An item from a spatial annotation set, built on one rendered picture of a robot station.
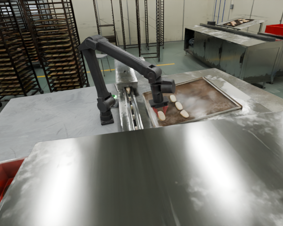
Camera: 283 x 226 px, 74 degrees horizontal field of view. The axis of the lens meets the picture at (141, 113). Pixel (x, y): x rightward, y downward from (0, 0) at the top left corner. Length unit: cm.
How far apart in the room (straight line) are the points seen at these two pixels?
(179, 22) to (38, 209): 842
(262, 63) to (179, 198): 374
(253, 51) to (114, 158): 354
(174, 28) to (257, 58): 520
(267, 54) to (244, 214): 372
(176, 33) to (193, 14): 95
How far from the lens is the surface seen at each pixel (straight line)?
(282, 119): 43
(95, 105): 154
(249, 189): 27
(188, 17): 865
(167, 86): 94
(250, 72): 384
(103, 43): 107
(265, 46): 383
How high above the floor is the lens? 150
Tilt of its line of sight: 30 degrees down
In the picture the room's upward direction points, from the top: 4 degrees counter-clockwise
